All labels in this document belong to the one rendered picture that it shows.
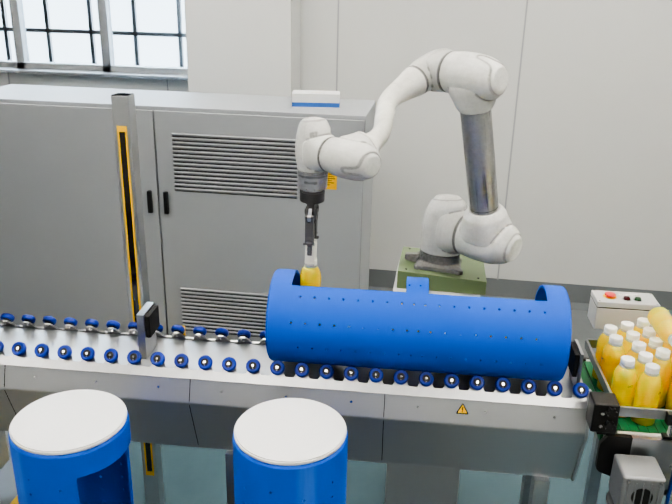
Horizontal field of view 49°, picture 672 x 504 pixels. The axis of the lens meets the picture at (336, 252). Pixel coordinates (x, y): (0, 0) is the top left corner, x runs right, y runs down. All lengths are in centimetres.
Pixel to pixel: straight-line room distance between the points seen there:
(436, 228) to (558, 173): 236
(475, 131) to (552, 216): 269
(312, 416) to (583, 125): 343
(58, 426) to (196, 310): 226
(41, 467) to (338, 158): 107
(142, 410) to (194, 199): 170
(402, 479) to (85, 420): 157
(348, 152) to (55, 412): 101
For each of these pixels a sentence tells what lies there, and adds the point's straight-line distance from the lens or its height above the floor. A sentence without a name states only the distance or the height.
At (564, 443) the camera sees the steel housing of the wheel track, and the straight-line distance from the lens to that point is 237.
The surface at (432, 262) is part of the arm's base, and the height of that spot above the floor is 109.
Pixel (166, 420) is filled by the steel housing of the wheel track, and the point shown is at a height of 75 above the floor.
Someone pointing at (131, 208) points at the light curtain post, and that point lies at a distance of 264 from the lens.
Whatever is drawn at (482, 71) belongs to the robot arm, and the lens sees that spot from 233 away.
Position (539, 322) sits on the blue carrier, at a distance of 217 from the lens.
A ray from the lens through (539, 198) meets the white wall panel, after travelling 503.
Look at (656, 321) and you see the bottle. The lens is 244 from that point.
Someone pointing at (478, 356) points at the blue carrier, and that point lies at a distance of 217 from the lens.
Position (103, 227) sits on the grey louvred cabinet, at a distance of 416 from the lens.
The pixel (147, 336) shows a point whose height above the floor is 101.
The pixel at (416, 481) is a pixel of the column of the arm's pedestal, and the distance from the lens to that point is 316.
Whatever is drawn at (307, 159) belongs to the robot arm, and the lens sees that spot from 212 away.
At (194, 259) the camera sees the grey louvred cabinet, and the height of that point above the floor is 64.
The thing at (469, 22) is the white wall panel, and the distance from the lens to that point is 481.
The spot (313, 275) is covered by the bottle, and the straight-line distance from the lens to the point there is 226.
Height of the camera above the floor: 208
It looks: 21 degrees down
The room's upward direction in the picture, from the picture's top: 1 degrees clockwise
